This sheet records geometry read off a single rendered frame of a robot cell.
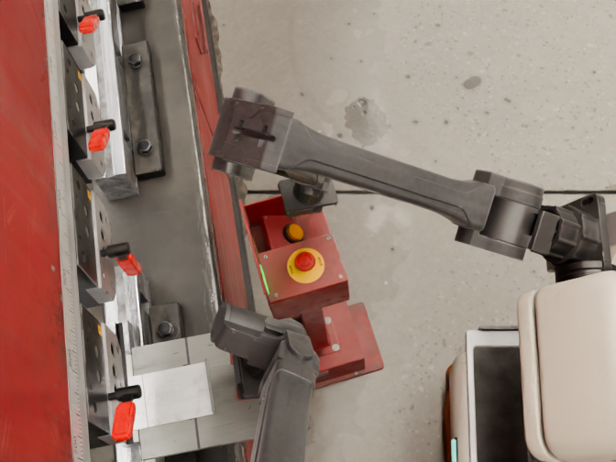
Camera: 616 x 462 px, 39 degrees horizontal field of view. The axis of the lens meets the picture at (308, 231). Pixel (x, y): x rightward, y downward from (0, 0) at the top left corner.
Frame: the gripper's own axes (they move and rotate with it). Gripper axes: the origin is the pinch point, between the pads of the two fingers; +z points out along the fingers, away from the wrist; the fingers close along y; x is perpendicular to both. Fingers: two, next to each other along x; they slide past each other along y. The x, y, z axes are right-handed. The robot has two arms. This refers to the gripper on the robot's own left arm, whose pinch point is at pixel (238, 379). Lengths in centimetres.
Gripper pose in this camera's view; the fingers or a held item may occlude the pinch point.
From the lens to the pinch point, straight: 137.5
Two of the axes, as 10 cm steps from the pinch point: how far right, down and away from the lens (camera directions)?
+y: 1.7, 9.0, -3.9
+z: -4.2, 4.2, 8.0
